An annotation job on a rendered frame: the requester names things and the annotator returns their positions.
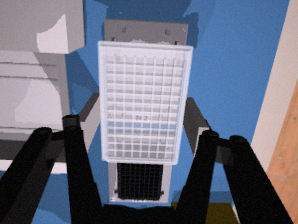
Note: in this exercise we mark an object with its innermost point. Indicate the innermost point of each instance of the blue bench mat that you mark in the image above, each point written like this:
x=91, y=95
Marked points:
x=235, y=44

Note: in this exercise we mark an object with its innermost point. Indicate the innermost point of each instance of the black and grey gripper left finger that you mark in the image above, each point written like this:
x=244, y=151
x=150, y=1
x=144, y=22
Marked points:
x=23, y=183

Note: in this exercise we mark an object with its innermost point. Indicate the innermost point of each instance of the clear multiwell plate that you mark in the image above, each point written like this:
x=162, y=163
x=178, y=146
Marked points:
x=149, y=100

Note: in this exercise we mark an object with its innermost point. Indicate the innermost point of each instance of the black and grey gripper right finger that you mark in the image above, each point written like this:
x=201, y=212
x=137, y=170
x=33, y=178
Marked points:
x=255, y=199

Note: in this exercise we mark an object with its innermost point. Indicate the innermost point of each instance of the black multi-well plate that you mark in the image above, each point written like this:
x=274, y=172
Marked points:
x=136, y=185

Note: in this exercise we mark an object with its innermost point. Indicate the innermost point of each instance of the olive-brown open-top bin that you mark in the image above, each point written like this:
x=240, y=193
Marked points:
x=218, y=213

